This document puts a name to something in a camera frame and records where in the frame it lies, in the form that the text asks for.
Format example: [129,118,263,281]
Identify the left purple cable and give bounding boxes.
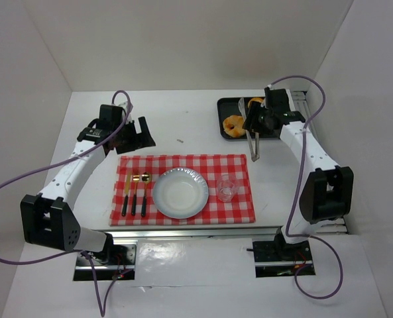
[0,90,134,318]

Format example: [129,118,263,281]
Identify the clear drinking glass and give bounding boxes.
[216,174,239,202]

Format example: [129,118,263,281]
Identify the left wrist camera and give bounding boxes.
[117,101,133,114]

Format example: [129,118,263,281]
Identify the gold spoon black handle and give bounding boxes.
[140,172,152,218]

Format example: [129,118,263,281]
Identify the aluminium rail frame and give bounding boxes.
[290,91,349,235]

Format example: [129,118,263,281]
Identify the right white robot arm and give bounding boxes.
[243,87,354,260]

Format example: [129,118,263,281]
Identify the red checkered cloth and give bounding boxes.
[109,154,256,227]

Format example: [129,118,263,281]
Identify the white grey-rimmed plate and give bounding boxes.
[152,167,209,219]

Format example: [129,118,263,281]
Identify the gold fork black handle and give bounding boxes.
[131,170,140,217]

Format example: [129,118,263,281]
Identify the glazed ring donut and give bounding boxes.
[247,97,264,108]

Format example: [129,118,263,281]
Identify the silver metal tongs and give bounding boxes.
[238,97,260,162]

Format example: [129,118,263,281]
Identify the large brown bagel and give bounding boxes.
[223,115,245,138]

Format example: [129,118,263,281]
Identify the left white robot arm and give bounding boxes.
[20,105,156,253]

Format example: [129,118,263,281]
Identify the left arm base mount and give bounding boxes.
[73,242,137,282]

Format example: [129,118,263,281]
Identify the black baking tray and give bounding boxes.
[217,97,296,141]

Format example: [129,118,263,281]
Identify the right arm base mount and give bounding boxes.
[246,241,315,278]

